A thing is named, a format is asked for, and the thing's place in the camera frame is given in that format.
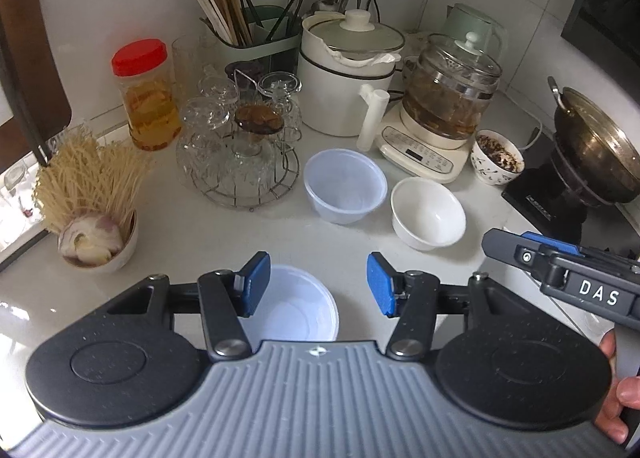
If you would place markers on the small drinking glass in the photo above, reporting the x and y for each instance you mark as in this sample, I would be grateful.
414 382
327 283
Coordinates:
15 177

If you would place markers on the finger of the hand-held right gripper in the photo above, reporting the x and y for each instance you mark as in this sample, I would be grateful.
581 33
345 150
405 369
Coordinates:
510 250
555 244

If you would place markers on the bowl with garlic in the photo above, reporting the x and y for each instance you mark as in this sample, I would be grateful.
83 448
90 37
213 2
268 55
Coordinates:
122 250

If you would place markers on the black utensils in holder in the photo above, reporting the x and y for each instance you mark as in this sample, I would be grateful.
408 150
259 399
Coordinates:
287 7

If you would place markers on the pale green electric kettle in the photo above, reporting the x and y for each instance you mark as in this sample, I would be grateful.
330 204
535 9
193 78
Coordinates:
475 20

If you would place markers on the tall clear glass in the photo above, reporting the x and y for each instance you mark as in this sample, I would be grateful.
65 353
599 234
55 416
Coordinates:
186 67

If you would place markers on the red lid plastic jar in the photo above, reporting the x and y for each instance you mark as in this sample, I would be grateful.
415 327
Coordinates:
147 97

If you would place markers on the dark metal wok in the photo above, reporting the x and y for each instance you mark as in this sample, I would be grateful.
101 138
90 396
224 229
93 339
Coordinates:
595 142

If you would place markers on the brown topped glass cup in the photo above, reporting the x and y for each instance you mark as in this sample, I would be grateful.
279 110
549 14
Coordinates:
259 120

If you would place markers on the black induction cooker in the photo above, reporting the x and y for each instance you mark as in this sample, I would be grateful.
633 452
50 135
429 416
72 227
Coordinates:
545 203

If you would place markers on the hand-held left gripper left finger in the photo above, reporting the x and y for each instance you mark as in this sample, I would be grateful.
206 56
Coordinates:
256 283

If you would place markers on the brown cutting board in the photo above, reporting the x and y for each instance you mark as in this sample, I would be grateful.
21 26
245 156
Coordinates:
27 62

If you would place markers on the bundle of wooden chopsticks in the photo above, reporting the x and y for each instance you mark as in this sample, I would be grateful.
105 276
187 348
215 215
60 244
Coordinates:
220 2

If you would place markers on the person's right hand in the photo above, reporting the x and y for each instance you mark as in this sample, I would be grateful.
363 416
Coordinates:
627 393

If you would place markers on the green chopstick holder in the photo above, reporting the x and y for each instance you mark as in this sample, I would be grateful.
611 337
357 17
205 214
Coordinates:
272 52

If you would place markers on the glass health kettle with base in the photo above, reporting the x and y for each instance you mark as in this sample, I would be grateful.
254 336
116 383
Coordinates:
445 97

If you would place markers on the patterned bowl with tea residue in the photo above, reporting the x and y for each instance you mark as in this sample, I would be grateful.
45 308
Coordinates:
497 157

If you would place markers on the white electric cooking pot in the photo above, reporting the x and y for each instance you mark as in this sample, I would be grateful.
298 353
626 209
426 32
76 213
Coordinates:
335 87

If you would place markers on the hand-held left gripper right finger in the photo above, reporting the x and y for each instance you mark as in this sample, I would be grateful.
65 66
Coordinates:
380 288

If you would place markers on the white ceramic bowl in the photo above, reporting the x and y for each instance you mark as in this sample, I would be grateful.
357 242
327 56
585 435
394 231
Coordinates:
427 213

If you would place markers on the bunch of dried noodles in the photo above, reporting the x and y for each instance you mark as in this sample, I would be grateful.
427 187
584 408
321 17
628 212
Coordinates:
85 172

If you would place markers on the translucent plastic bowl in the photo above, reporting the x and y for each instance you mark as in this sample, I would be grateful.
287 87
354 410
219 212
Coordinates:
345 188
300 308

